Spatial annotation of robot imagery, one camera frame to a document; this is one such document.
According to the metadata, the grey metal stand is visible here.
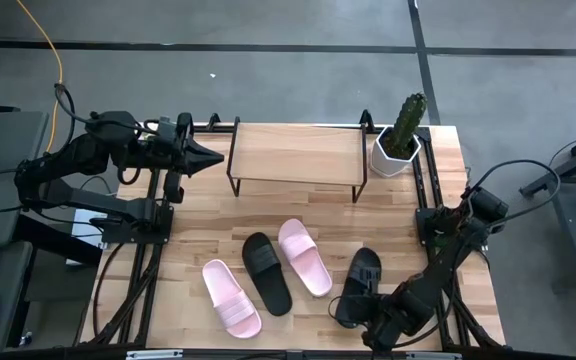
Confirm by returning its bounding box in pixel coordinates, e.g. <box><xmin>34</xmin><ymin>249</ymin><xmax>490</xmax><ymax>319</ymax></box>
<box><xmin>519</xmin><ymin>124</ymin><xmax>576</xmax><ymax>294</ymax></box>

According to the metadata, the yellow cable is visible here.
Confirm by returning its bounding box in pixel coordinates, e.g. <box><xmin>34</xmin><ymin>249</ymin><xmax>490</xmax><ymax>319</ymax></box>
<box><xmin>16</xmin><ymin>0</ymin><xmax>64</xmax><ymax>154</ymax></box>

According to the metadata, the black metal table frame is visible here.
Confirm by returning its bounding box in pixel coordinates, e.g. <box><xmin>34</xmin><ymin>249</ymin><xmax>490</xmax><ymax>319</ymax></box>
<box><xmin>72</xmin><ymin>108</ymin><xmax>507</xmax><ymax>354</ymax></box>

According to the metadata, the silver metal bracket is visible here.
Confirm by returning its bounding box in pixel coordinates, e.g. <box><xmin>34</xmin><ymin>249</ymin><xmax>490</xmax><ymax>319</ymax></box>
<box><xmin>406</xmin><ymin>351</ymin><xmax>463</xmax><ymax>360</ymax></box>
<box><xmin>126</xmin><ymin>349</ymin><xmax>184</xmax><ymax>360</ymax></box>

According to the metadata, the pink rubber slide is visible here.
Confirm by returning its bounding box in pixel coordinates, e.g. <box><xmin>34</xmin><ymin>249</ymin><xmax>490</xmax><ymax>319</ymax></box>
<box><xmin>277</xmin><ymin>218</ymin><xmax>334</xmax><ymax>299</ymax></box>
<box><xmin>201</xmin><ymin>258</ymin><xmax>263</xmax><ymax>340</ymax></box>

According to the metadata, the black rubber slide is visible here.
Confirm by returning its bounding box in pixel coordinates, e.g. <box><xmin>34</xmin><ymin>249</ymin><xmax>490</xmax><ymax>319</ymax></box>
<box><xmin>241</xmin><ymin>231</ymin><xmax>294</xmax><ymax>317</ymax></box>
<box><xmin>334</xmin><ymin>246</ymin><xmax>384</xmax><ymax>330</ymax></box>

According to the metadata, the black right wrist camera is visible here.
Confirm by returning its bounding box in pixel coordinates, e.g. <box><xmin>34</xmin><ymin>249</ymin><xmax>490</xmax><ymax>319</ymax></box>
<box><xmin>365</xmin><ymin>327</ymin><xmax>397</xmax><ymax>352</ymax></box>

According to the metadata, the grey desk top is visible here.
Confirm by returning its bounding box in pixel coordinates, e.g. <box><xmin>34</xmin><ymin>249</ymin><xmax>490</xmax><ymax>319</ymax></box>
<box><xmin>0</xmin><ymin>110</ymin><xmax>50</xmax><ymax>251</ymax></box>
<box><xmin>0</xmin><ymin>241</ymin><xmax>34</xmax><ymax>354</ymax></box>

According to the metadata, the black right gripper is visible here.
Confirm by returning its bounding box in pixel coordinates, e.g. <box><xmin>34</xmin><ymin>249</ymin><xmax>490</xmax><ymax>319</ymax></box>
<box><xmin>340</xmin><ymin>294</ymin><xmax>410</xmax><ymax>331</ymax></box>

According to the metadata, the wooden shelf black frame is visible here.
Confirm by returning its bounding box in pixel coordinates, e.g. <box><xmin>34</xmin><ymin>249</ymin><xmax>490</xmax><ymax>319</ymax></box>
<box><xmin>226</xmin><ymin>116</ymin><xmax>370</xmax><ymax>204</ymax></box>

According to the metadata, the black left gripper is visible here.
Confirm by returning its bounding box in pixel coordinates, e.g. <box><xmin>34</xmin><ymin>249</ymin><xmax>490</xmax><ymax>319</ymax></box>
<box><xmin>155</xmin><ymin>115</ymin><xmax>225</xmax><ymax>177</ymax></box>

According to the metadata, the white plant pot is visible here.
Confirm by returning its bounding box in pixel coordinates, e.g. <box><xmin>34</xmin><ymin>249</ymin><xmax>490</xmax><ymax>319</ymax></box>
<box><xmin>370</xmin><ymin>125</ymin><xmax>423</xmax><ymax>179</ymax></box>

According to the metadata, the white box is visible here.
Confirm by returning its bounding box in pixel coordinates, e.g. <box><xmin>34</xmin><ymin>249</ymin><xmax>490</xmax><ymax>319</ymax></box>
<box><xmin>70</xmin><ymin>208</ymin><xmax>109</xmax><ymax>266</ymax></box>

